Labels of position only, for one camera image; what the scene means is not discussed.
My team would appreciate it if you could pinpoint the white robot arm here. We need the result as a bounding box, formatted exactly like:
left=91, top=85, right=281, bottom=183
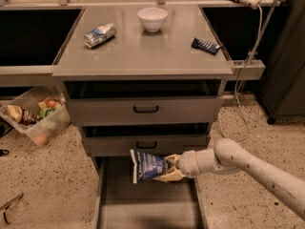
left=157, top=138, right=305, bottom=219

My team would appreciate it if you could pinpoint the crushed silver soda can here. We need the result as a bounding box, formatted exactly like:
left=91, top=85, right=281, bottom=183
left=84, top=23, right=117, bottom=49

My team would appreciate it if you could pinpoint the green snack pack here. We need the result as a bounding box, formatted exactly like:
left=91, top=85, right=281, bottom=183
left=39, top=108, right=56, bottom=118

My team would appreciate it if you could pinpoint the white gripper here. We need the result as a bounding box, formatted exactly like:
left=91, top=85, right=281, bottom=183
left=156, top=149, right=218, bottom=182

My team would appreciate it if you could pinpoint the dark blue snack bar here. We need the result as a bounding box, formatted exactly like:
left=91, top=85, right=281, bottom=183
left=191, top=38, right=220, bottom=55

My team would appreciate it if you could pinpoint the white ceramic bowl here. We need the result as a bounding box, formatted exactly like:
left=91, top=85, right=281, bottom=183
left=137, top=7, right=168, bottom=32

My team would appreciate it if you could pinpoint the red orange fruit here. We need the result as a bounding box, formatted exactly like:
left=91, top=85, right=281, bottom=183
left=47, top=99, right=56, bottom=108

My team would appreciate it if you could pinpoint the middle grey drawer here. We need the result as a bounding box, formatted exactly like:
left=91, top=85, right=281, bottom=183
left=83, top=123, right=210, bottom=156

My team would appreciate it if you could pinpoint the dark grey cabinet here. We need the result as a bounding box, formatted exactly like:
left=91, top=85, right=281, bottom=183
left=258, top=0, right=305, bottom=124

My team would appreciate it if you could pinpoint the grey drawer cabinet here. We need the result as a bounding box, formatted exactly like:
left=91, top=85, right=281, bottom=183
left=51, top=4, right=235, bottom=229

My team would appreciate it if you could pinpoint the bottom grey drawer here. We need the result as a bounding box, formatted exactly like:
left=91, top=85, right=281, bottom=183
left=92, top=156, right=207, bottom=229

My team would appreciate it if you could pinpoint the clear plastic bin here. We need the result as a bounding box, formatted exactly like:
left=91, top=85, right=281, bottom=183
left=0, top=86, right=71, bottom=146

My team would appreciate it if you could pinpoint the grey drawer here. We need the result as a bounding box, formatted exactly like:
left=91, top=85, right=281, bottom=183
left=92, top=156, right=207, bottom=229
left=64, top=79, right=222, bottom=126
left=83, top=123, right=210, bottom=156

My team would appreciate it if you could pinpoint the brown snack bag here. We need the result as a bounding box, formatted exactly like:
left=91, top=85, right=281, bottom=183
left=7, top=105, right=37, bottom=126

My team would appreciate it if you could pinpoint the blue chip bag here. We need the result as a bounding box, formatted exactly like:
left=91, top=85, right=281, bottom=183
left=131, top=150, right=170, bottom=183

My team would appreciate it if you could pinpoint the top grey drawer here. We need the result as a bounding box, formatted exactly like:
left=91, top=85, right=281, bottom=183
left=64, top=79, right=222, bottom=126

